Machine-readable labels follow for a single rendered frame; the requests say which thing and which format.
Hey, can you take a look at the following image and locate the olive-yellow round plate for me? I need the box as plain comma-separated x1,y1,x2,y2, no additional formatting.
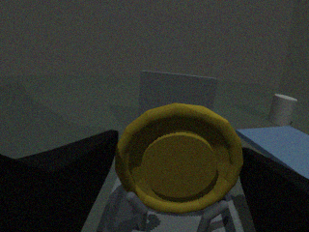
115,103,243,214

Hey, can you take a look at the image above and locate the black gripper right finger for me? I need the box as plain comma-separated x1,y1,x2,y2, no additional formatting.
239,147,309,232

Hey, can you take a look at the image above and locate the grey cylinder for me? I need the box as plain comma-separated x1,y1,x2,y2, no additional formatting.
267,94,297,127

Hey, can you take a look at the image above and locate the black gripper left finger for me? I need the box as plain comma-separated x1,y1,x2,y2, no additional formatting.
0,130,119,232

